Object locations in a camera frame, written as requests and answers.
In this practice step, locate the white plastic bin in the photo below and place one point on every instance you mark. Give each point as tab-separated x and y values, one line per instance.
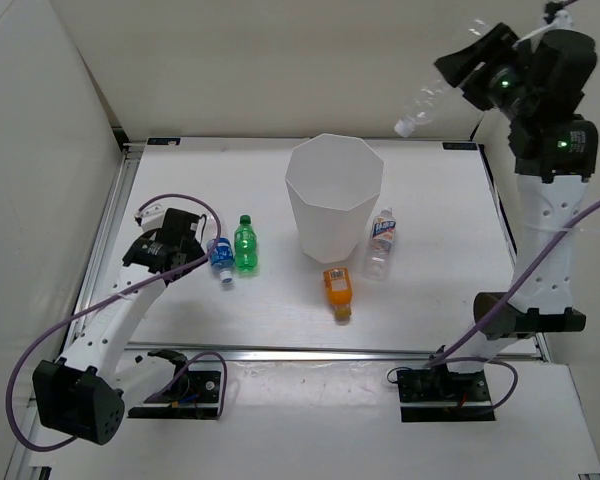
333	184

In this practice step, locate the small clear water bottle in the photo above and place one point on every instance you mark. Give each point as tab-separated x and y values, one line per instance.
425	104

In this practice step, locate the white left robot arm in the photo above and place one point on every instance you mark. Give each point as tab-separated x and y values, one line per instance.
85	393

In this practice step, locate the clear bottle blue label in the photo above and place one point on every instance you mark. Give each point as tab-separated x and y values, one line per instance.
222	260

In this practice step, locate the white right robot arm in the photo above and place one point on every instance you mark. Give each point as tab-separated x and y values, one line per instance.
555	151

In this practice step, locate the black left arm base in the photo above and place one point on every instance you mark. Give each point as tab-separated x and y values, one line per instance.
197	393

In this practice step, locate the green plastic soda bottle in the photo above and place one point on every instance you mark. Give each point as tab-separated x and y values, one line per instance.
245	244

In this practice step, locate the orange juice bottle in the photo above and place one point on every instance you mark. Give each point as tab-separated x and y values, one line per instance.
339	292

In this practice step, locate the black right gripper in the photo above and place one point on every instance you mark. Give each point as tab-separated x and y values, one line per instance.
486	47

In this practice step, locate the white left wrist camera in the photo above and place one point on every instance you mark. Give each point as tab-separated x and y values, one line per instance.
150	218

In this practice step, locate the blue label sticker left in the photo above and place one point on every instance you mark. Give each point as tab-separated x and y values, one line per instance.
163	141

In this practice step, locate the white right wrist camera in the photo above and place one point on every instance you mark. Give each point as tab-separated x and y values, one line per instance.
555	16

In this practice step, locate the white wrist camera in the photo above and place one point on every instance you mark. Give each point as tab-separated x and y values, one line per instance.
150	218
555	16

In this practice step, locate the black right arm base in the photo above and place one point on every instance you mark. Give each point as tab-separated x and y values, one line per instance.
441	396

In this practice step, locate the aluminium table rail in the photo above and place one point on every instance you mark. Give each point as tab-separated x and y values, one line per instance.
451	245

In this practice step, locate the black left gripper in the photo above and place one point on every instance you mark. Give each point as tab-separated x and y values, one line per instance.
194	251

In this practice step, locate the clear bottle white orange label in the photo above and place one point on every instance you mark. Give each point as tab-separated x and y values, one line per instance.
380	245

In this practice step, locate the blue label sticker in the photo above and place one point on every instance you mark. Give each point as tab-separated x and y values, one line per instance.
163	141
460	146

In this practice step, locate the blue label sticker right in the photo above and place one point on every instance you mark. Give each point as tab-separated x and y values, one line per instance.
460	146

